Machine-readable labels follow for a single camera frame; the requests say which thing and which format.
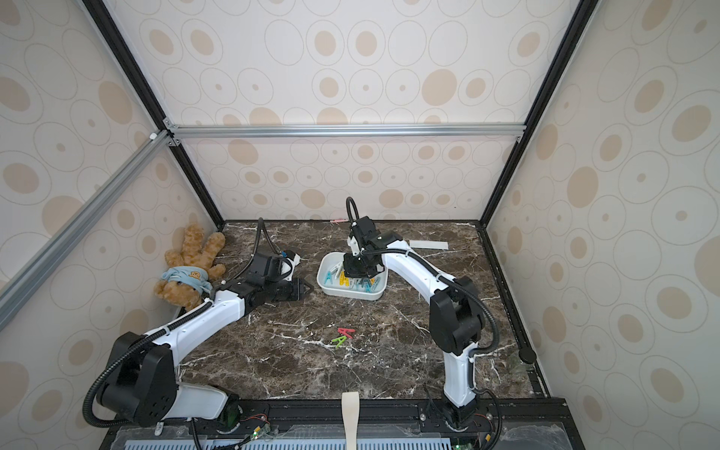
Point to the white plastic storage box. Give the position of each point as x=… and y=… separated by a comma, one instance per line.
x=334, y=289

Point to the white paper strip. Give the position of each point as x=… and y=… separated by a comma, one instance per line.
x=426, y=244

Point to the yellow clothespin apart from pile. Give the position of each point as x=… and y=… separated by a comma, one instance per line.
x=345, y=281

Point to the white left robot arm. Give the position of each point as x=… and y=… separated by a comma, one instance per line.
x=141, y=383

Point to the left diagonal aluminium rail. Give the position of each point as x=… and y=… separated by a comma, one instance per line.
x=30, y=278

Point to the pink red clothespin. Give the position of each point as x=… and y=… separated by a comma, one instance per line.
x=346, y=332

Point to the white clothespin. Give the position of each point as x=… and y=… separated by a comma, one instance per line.
x=336, y=270

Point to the brown teddy bear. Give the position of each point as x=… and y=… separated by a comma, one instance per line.
x=192, y=269

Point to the green clothespin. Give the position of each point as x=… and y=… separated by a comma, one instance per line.
x=338, y=341

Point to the beige tape strip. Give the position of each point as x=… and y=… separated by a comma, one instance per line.
x=350, y=409

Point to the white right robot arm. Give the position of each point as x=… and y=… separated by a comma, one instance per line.
x=460, y=323

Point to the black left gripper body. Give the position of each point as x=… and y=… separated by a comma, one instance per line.
x=284, y=290

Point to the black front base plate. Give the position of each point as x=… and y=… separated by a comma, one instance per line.
x=381, y=424

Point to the horizontal aluminium rail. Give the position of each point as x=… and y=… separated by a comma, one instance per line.
x=350, y=131

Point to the teal clothespin cluster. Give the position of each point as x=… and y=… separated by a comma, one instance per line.
x=368, y=285

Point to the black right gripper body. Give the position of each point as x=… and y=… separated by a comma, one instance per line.
x=361, y=266

